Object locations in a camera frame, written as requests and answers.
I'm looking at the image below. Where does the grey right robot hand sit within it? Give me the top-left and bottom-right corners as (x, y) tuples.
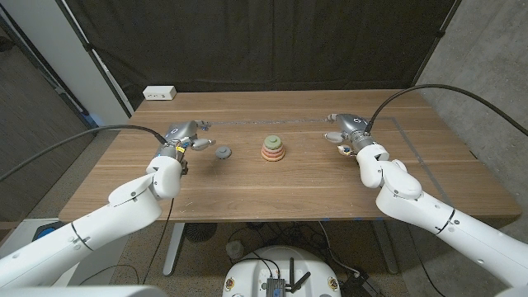
(323, 113), (377, 154)

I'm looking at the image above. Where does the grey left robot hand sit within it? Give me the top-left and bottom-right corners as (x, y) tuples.
(158, 120), (216, 160)

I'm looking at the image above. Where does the green toy ring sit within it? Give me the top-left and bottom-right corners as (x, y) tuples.
(263, 134), (284, 151)

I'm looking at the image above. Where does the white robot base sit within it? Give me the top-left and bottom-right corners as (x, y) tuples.
(221, 246), (342, 297)

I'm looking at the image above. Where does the white power outlet box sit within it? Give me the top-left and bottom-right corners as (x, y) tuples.
(142, 85), (177, 101)

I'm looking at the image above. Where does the black round floor fan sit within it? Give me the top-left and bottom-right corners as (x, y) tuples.
(184, 222), (218, 243)

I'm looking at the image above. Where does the black backdrop stand pole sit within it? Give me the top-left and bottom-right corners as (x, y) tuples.
(55, 0), (134, 120)
(410, 0), (463, 90)

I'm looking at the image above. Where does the white table leg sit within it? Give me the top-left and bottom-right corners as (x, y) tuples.
(162, 222), (186, 277)

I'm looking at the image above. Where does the black backdrop cloth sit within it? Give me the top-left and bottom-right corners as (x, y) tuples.
(64, 0), (460, 111)

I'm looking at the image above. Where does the grey round floor object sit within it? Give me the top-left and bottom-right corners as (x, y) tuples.
(225, 240), (245, 260)

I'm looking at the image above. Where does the grey table leg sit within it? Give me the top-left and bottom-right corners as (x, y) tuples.
(370, 220), (400, 276)

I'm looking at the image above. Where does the black floor power strip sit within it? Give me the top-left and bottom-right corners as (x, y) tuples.
(337, 270), (381, 297)

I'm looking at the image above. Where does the blue and grey shoe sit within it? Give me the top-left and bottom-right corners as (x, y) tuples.
(31, 221), (65, 242)

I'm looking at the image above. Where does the grey router with antennas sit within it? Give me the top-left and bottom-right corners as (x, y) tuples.
(266, 257), (312, 297)

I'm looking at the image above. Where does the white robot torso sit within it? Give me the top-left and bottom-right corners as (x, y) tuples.
(0, 285), (168, 297)

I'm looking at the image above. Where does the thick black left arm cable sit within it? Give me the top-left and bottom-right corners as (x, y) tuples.
(0, 124), (168, 183)

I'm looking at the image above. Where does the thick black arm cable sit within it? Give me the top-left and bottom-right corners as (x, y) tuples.
(0, 124), (168, 183)
(364, 83), (528, 138)

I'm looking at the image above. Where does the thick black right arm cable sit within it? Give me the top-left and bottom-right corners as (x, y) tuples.
(364, 83), (528, 138)

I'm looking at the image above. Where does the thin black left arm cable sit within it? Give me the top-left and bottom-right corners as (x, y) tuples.
(141, 197), (176, 286)

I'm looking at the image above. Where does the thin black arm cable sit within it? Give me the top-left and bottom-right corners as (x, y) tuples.
(406, 224), (447, 297)
(141, 197), (176, 286)

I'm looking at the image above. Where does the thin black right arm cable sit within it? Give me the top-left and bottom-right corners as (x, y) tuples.
(406, 224), (447, 297)

